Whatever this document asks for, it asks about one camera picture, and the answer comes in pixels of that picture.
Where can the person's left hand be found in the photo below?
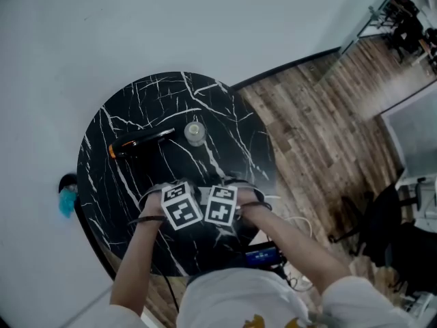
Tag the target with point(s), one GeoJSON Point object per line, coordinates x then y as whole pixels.
{"type": "Point", "coordinates": [153, 206]}

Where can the person's right hand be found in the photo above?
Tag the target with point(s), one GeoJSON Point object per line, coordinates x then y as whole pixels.
{"type": "Point", "coordinates": [247, 200]}

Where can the person's white shirt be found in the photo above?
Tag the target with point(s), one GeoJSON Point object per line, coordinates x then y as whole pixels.
{"type": "Point", "coordinates": [239, 299]}

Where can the white cabinet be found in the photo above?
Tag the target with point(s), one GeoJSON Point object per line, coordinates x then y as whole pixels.
{"type": "Point", "coordinates": [88, 314]}

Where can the black device with blue screen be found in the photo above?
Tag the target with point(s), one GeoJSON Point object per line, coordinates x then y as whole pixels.
{"type": "Point", "coordinates": [261, 255]}

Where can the white desk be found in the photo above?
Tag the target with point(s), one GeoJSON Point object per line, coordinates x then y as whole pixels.
{"type": "Point", "coordinates": [421, 197]}

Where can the black and orange tool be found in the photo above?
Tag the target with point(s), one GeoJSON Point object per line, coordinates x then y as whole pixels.
{"type": "Point", "coordinates": [141, 140]}

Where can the person's right forearm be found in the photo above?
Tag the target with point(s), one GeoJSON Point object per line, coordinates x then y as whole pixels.
{"type": "Point", "coordinates": [300, 258]}

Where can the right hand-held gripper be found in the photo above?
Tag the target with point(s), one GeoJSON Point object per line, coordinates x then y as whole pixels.
{"type": "Point", "coordinates": [220, 212]}

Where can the glass door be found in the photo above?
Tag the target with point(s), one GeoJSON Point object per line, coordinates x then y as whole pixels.
{"type": "Point", "coordinates": [370, 17]}

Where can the black metal rack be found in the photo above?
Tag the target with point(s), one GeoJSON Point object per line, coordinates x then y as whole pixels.
{"type": "Point", "coordinates": [397, 5]}

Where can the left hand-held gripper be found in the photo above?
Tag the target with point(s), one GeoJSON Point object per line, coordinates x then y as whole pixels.
{"type": "Point", "coordinates": [181, 214]}

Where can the blue plastic bag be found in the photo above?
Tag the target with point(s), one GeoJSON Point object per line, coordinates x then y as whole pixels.
{"type": "Point", "coordinates": [66, 203]}

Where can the black waste bin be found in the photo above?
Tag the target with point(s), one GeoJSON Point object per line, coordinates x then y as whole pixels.
{"type": "Point", "coordinates": [66, 181]}

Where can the person's left forearm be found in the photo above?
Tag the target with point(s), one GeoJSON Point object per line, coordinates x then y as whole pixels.
{"type": "Point", "coordinates": [136, 261]}

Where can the black office chair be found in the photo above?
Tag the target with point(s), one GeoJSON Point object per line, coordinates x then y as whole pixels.
{"type": "Point", "coordinates": [409, 255]}
{"type": "Point", "coordinates": [377, 214]}
{"type": "Point", "coordinates": [409, 36]}

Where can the clear glass bottle gold cap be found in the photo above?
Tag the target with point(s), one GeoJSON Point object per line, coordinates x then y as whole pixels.
{"type": "Point", "coordinates": [195, 133]}

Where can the frosted glass partition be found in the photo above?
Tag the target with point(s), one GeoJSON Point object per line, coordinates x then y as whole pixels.
{"type": "Point", "coordinates": [414, 138]}

